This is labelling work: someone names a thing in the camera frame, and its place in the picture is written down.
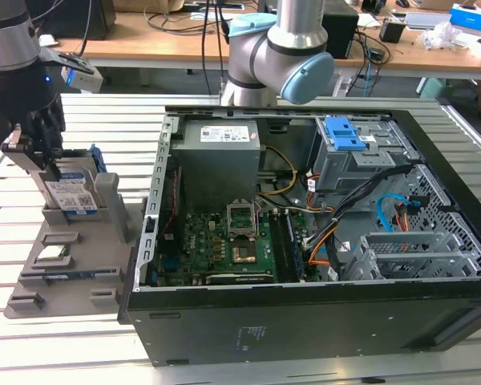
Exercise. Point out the pale green bin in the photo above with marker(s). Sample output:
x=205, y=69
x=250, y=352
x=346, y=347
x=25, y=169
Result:
x=445, y=88

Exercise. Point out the white power strip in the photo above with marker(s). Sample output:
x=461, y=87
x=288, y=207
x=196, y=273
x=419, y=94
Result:
x=342, y=87

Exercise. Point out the green motherboard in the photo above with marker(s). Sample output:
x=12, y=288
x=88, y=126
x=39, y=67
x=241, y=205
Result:
x=208, y=240

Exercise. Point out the brown cardboard box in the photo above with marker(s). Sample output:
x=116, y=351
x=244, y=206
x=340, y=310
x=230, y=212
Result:
x=132, y=5

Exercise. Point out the grey parts rack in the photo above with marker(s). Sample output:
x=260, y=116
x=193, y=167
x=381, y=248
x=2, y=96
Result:
x=88, y=256

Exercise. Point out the CPU socket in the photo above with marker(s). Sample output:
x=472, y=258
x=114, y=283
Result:
x=243, y=255

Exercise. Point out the black RAM slot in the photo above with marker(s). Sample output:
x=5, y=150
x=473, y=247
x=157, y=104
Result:
x=278, y=248

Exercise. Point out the grey flat device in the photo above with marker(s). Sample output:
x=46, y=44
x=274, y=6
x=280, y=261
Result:
x=425, y=20

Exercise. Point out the black desktop tower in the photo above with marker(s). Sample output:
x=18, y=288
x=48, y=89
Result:
x=342, y=36

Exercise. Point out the clear plastic bag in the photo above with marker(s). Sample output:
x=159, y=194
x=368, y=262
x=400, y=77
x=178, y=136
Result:
x=441, y=38

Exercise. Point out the blue RAM stick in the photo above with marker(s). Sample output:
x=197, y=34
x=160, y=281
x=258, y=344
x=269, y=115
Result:
x=76, y=274

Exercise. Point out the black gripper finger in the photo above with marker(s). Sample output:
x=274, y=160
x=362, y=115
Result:
x=24, y=148
x=52, y=136

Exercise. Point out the wooden desk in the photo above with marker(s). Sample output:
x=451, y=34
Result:
x=144, y=48

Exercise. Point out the green RAM stick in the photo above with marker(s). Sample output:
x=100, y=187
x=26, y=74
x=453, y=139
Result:
x=294, y=248

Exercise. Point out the black open PC case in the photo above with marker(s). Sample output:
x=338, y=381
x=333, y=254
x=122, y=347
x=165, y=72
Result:
x=304, y=329

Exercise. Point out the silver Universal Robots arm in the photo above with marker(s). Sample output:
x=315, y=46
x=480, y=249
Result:
x=292, y=36

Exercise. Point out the hard disk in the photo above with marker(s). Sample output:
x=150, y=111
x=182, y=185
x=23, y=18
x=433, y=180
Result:
x=70, y=192

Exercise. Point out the blue white box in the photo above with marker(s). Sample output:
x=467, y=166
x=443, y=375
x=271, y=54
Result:
x=471, y=18

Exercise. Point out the blue drive latch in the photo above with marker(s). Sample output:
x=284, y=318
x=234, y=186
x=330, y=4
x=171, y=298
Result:
x=344, y=138

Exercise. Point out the large black box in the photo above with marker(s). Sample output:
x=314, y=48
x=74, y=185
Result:
x=96, y=20

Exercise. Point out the silver CPU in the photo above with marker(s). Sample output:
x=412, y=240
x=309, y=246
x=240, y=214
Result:
x=50, y=252

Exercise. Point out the crumpled white paper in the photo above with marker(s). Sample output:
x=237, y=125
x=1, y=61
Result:
x=48, y=40

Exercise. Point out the grey disk bay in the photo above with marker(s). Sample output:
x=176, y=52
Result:
x=405, y=240

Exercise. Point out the small black box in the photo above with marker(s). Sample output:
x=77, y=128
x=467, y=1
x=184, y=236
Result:
x=393, y=32

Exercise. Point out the grey optical drive cage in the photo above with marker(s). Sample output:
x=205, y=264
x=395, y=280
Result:
x=344, y=168

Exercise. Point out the grey power supply unit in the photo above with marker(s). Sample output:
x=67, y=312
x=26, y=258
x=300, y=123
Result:
x=216, y=168

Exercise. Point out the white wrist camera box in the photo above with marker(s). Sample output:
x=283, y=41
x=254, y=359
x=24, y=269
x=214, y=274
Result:
x=84, y=80

